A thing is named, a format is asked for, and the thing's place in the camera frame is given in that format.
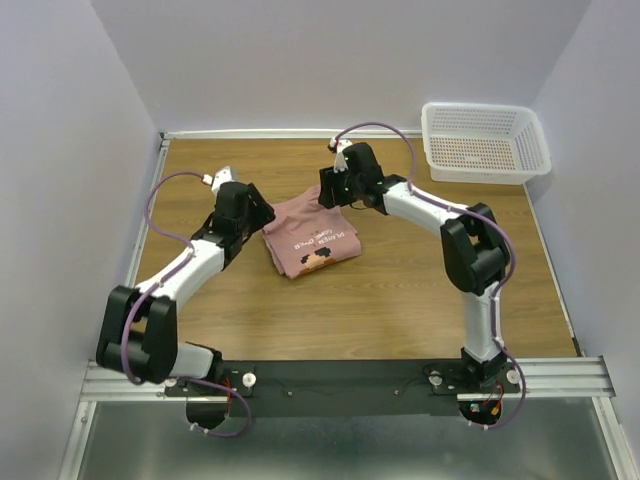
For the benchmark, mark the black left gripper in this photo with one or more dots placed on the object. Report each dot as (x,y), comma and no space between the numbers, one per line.
(263,212)

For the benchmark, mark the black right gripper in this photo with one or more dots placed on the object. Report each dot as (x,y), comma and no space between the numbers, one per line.
(328,179)

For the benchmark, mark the pink printed t shirt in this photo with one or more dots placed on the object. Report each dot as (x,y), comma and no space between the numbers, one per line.
(305,236)

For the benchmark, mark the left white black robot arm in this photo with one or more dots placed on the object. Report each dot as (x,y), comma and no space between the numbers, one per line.
(139,331)

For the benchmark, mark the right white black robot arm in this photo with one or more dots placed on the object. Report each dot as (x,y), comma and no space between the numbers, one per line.
(474,249)

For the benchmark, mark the white plastic basket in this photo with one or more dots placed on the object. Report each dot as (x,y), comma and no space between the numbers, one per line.
(483,143)

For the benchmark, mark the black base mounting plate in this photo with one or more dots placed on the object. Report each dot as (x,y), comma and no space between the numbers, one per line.
(349,388)

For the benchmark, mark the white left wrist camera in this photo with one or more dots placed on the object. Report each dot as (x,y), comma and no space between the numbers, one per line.
(222,176)

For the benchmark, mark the front aluminium frame rail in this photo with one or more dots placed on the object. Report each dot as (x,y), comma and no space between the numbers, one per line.
(545,378)

